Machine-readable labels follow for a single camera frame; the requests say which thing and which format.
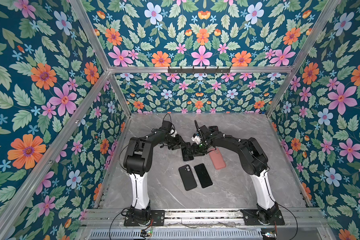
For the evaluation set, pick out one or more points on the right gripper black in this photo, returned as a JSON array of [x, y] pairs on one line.
[[195, 151]]

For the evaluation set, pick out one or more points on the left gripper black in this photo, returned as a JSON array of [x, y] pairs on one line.
[[178, 141]]

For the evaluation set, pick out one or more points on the purple edged smartphone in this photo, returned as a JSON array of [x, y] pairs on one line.
[[187, 154]]

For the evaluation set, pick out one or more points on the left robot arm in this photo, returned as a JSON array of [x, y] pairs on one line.
[[139, 158]]

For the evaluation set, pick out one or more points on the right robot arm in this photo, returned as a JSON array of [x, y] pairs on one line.
[[253, 159]]

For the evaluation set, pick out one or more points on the pink phone case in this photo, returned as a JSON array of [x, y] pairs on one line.
[[217, 159]]

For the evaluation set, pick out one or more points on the black phone case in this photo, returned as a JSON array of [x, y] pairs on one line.
[[187, 177]]

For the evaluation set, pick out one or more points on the black smartphone face up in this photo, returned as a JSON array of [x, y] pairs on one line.
[[203, 175]]

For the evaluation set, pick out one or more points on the metal hook rail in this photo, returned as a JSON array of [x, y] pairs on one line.
[[198, 70]]

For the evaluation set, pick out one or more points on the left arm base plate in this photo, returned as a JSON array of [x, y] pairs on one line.
[[140, 218]]

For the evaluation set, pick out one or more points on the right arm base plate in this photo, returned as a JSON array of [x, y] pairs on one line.
[[263, 218]]

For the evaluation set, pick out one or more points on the white vented cable duct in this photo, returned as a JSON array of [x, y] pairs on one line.
[[175, 234]]

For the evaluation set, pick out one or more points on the aluminium front rail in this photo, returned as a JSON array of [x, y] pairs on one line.
[[242, 218]]

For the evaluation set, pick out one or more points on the aluminium frame post right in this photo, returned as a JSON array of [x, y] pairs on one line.
[[324, 17]]

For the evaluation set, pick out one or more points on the aluminium frame post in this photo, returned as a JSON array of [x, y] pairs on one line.
[[324, 17], [28, 188]]

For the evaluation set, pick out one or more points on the aluminium frame post left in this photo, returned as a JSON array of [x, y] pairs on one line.
[[28, 188]]

